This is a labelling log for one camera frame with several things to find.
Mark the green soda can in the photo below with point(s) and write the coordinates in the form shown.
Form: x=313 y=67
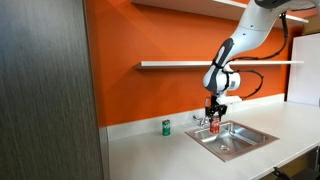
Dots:
x=166 y=128

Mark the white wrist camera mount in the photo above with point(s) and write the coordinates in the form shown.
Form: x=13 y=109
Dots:
x=230 y=99

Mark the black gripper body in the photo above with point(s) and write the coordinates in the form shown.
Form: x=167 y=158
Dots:
x=216 y=109

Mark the white cabinet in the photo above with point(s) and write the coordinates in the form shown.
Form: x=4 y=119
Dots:
x=305 y=70

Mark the long white wall shelf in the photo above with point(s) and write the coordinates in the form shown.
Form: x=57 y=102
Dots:
x=173 y=64

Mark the high white wall shelf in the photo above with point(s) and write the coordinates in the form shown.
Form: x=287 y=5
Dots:
x=186 y=7

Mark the stainless steel sink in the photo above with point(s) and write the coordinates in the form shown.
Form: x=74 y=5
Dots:
x=240 y=138

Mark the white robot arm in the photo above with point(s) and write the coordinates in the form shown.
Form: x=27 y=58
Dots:
x=253 y=30

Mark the dark wood cabinet panel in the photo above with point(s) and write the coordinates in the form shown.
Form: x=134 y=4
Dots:
x=46 y=90

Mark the orange soda can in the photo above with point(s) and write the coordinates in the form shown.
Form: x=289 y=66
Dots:
x=215 y=126

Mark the brown cardboard box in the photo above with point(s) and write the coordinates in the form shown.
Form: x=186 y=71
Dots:
x=312 y=29

